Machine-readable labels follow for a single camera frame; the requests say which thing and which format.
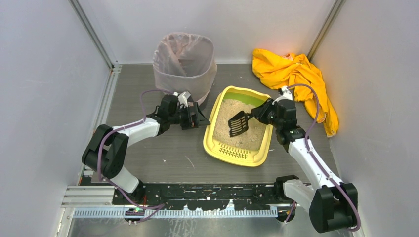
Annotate black litter scoop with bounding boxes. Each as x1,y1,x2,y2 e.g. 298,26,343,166
228,111,254,137

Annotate yellow litter box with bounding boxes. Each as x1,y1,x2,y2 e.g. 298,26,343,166
203,86,273,167

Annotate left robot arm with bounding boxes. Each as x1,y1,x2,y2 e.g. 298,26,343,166
81,92,210,194

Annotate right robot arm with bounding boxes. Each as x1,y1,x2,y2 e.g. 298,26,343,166
251,99,361,233

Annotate yellow cloth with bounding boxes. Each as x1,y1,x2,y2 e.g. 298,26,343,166
252,49,339,137

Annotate trash bin with pink bag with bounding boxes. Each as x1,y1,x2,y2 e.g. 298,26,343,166
153,32,217,105

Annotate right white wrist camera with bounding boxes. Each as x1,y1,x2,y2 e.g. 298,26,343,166
273,86,293,103

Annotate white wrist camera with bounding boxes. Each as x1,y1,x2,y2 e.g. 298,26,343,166
177,91,191,108
273,86,293,103

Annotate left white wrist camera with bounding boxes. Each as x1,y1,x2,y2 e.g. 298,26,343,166
177,91,191,108

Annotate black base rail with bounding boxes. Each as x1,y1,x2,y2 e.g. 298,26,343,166
113,183,307,212

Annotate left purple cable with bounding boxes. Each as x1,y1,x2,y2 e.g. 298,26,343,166
96,89,172,224

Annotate purple cable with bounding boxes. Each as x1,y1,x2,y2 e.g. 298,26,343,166
96,89,172,224
284,83,361,232

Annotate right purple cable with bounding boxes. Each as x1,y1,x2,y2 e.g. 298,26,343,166
284,83,361,232

